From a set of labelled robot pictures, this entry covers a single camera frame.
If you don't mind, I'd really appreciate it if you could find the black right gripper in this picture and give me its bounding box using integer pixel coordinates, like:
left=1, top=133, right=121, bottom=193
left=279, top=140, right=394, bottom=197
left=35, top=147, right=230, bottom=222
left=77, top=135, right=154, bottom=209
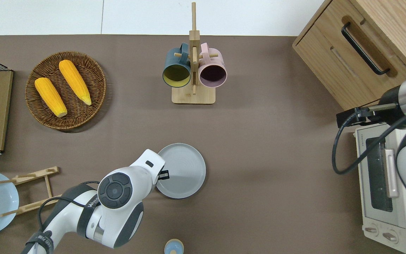
left=336, top=106, right=383, bottom=129

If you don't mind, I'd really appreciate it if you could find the gray round plate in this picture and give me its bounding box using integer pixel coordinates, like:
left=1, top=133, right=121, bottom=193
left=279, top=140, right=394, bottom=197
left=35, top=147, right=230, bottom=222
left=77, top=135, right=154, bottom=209
left=156, top=143, right=207, bottom=199

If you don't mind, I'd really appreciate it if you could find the wooden plate rack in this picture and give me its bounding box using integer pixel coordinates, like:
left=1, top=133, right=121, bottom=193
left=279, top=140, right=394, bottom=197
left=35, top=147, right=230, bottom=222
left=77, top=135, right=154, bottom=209
left=0, top=166, right=66, bottom=217

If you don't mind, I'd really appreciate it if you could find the wooden drawer cabinet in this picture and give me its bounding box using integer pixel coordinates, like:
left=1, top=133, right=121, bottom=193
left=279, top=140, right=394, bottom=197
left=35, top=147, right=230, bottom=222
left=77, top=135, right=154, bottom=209
left=292, top=0, right=406, bottom=110

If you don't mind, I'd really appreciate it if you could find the small blue beige jar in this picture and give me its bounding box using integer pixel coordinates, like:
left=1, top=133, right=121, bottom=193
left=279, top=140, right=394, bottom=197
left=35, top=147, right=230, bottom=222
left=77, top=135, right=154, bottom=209
left=164, top=239, right=185, bottom=254

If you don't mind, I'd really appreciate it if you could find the wooden mug rack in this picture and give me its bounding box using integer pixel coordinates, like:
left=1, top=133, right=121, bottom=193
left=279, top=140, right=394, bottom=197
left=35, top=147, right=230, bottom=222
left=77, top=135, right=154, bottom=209
left=172, top=2, right=216, bottom=105

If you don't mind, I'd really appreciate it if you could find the brown wicker basket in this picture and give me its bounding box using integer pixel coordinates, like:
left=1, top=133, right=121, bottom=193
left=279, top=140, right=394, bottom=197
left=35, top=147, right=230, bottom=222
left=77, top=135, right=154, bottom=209
left=25, top=52, right=107, bottom=130

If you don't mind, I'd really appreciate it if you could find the white toaster oven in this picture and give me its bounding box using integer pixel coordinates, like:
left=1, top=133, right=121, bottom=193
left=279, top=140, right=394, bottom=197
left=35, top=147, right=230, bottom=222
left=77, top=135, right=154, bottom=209
left=355, top=122, right=406, bottom=254

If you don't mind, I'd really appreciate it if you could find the teal mug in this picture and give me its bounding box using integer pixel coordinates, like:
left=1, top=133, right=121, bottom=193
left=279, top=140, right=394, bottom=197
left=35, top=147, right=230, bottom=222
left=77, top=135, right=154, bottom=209
left=162, top=43, right=192, bottom=88

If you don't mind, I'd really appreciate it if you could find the pink mug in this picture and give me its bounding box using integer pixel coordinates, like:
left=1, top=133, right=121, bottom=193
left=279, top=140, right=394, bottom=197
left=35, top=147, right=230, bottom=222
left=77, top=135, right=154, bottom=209
left=198, top=43, right=228, bottom=88

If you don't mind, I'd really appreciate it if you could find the yellow corn cob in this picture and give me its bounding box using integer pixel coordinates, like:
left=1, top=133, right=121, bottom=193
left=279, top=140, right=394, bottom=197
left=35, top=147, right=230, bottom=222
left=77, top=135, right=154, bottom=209
left=35, top=77, right=68, bottom=117
left=59, top=60, right=92, bottom=106

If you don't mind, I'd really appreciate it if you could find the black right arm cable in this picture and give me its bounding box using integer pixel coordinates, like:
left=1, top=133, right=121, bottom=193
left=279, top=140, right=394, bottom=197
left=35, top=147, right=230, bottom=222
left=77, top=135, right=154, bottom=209
left=332, top=104, right=406, bottom=175

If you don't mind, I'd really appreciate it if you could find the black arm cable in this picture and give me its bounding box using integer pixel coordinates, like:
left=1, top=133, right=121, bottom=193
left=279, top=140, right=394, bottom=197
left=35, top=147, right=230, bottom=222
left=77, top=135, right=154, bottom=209
left=38, top=181, right=100, bottom=233
left=332, top=104, right=406, bottom=175

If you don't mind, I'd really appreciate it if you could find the black cabinet handle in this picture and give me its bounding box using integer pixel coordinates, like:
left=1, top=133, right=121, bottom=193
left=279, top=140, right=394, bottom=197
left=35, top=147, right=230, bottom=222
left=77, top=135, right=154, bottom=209
left=341, top=22, right=390, bottom=75

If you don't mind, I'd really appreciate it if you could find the white oven door handle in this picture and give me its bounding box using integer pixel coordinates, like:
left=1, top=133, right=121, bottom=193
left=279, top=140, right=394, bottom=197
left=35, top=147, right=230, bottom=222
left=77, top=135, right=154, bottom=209
left=385, top=149, right=400, bottom=199

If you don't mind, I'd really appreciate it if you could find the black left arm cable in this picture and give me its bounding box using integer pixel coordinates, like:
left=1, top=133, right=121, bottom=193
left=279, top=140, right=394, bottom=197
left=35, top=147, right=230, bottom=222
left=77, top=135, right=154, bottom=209
left=38, top=181, right=100, bottom=233

